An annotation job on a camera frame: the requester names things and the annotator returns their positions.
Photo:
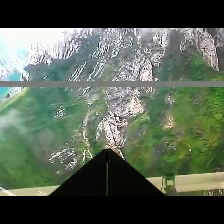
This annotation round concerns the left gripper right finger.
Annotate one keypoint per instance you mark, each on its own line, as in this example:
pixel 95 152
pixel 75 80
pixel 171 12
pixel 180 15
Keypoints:
pixel 126 181

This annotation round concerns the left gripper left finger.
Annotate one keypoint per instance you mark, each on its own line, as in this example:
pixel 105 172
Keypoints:
pixel 90 181

